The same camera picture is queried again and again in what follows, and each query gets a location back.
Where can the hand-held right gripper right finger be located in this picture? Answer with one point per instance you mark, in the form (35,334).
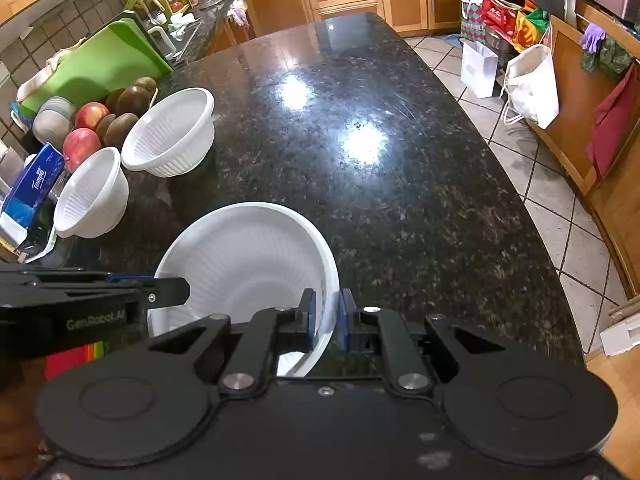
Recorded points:
(346,320)

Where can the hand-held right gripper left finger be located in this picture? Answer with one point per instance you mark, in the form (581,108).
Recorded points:
(308,320)

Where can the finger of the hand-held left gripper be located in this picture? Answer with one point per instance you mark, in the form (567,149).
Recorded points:
(170,292)
(127,277)

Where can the orange plate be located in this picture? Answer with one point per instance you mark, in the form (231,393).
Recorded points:
(93,349)

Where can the green plate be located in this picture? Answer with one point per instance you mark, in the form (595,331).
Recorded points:
(103,347)

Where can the white ribbed bowl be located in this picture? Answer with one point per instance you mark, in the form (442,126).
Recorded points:
(90,195)
(170,130)
(245,265)

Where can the stacked grey bowls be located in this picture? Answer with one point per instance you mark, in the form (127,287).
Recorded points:
(52,119)

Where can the white metal tray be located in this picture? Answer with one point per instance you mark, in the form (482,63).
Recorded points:
(42,250)

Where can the blue tissue pack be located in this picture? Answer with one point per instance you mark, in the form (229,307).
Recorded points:
(32,190)

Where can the red apple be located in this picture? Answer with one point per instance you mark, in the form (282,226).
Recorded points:
(92,116)
(81,149)

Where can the brown kiwi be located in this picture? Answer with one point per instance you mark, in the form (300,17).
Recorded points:
(146,83)
(135,100)
(121,130)
(114,99)
(103,127)

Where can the green cutting board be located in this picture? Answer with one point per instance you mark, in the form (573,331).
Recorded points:
(105,65)

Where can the cream tote bag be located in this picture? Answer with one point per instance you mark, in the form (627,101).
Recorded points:
(55,67)

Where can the white cardboard box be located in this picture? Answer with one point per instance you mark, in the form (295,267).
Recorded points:
(620,335)

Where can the white paper bag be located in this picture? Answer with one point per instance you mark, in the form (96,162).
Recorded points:
(479,67)

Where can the wooden shelf unit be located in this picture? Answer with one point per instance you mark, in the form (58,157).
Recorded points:
(565,125)

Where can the white tote bag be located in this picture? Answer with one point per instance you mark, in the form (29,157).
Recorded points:
(532,85)

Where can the red cloth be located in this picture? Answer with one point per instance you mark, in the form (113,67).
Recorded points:
(612,125)

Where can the colourful shopping bags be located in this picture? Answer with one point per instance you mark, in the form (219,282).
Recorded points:
(505,15)

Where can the green patterned cloth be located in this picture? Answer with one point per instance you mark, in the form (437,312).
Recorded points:
(612,57)

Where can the purple gloves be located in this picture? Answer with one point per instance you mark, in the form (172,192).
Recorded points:
(592,37)

